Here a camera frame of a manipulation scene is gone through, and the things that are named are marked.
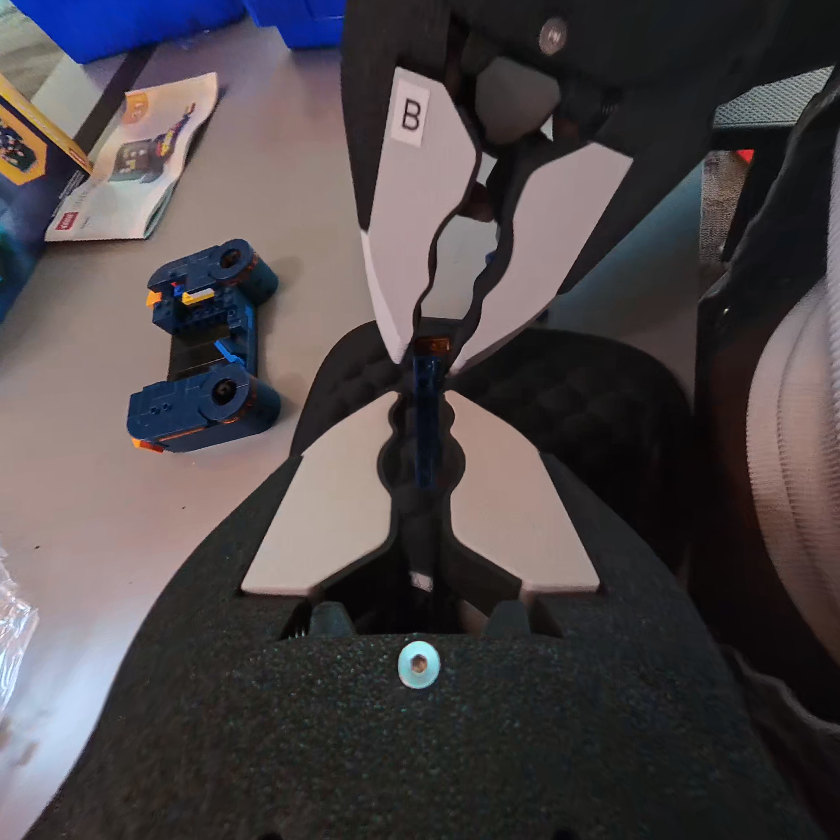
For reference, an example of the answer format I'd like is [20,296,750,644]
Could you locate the blue brick bar orange ends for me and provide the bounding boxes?
[412,336,455,494]

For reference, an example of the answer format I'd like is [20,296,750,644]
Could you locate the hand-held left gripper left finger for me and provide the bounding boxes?
[240,392,401,598]

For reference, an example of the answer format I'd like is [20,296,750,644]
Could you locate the white blue-printed shirt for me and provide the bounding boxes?
[745,269,840,729]

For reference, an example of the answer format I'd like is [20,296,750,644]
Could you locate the instruction booklet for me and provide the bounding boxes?
[45,71,221,242]

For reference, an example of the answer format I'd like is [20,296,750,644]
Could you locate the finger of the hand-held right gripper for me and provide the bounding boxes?
[451,140,635,375]
[360,66,484,365]

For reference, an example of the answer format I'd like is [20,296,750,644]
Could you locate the blue and yellow toy box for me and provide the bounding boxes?
[0,71,94,324]

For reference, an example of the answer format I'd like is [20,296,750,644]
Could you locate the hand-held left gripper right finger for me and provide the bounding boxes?
[445,392,601,602]

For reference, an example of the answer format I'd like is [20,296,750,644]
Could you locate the clear plastic bag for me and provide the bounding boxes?
[0,538,42,769]

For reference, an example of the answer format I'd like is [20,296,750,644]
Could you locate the blue brick-built game console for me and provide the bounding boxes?
[126,238,283,455]

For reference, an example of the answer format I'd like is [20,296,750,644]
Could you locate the large black cushioned pad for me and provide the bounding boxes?
[289,318,694,526]

